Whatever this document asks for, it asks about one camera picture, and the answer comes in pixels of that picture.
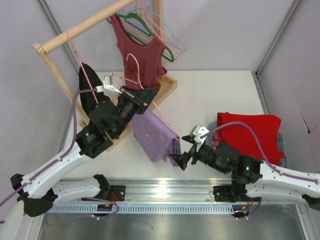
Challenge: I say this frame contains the blue wire hanger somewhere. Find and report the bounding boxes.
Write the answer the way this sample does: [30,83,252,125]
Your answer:
[119,0,188,52]

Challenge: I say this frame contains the wooden clothes rack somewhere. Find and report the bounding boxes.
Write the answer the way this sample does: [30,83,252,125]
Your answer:
[31,0,179,153]

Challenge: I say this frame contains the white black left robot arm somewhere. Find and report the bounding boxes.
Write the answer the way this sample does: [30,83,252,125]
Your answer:
[10,85,159,217]

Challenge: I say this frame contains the empty pink wire hanger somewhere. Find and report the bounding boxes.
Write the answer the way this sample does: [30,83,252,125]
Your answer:
[119,0,185,61]

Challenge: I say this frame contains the maroon tank top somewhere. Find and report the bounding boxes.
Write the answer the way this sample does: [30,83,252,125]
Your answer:
[109,15,167,89]

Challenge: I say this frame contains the red folded cloth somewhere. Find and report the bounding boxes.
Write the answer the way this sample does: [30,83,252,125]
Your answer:
[217,112,285,166]

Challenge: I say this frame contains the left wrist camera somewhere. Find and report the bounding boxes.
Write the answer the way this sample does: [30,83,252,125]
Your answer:
[96,75,122,99]

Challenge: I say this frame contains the teal plastic basin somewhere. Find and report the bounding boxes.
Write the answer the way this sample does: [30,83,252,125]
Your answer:
[205,121,287,168]

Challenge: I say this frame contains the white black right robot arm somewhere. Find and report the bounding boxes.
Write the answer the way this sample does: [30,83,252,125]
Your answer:
[171,135,320,211]

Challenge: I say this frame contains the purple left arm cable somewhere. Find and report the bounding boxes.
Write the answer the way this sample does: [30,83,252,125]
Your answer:
[0,87,120,225]

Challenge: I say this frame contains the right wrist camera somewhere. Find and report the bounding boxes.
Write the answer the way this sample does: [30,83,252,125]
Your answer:
[189,125,209,144]

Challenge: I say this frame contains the purple trousers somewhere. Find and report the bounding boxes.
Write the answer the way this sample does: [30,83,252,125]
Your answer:
[131,109,181,167]

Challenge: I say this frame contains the white slotted cable duct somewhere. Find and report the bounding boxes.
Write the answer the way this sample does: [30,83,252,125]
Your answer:
[48,203,235,215]

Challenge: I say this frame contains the pink wire hanger with trousers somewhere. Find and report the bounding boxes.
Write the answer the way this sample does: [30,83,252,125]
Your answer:
[111,53,181,140]

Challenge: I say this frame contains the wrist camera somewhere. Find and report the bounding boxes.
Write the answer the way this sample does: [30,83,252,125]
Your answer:
[189,125,209,144]
[96,75,122,99]

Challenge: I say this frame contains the colourful clothes in basin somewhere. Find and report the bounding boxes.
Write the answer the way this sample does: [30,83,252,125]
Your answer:
[211,134,221,150]

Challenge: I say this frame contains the pink wire hanger with black garment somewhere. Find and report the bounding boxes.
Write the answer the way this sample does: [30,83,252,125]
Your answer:
[65,30,93,90]

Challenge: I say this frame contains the black garment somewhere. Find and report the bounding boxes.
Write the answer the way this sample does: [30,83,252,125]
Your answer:
[78,62,118,121]

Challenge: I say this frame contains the green hanger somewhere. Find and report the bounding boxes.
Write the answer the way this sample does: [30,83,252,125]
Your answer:
[115,12,175,63]

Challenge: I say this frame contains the aluminium rail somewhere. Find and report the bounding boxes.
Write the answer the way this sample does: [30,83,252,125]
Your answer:
[54,177,308,207]

